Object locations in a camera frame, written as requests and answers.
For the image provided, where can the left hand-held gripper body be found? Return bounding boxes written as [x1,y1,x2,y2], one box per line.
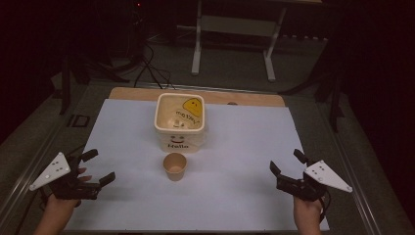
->
[28,152,102,201]

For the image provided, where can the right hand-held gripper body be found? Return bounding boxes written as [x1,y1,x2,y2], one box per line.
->
[275,159,353,203]

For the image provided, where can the brown paper cup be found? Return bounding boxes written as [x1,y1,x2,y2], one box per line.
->
[162,152,188,182]

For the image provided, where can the cream square bin with smiley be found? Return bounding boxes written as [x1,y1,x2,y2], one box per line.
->
[154,92,208,155]

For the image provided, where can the person's left hand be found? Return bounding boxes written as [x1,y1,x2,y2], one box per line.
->
[41,167,93,235]

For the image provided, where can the person's right hand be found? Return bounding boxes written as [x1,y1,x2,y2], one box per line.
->
[293,194,327,235]

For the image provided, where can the black floor plate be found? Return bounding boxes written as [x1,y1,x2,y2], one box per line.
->
[67,114,91,128]

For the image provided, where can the white mat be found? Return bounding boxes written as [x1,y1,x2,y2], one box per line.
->
[64,98,331,232]

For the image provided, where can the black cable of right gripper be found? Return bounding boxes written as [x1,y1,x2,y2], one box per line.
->
[318,189,332,224]

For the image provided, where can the black cables on floor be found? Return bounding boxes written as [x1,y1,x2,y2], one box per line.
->
[125,6,177,91]

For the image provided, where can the white metal table frame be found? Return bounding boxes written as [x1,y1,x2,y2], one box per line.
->
[191,0,324,83]

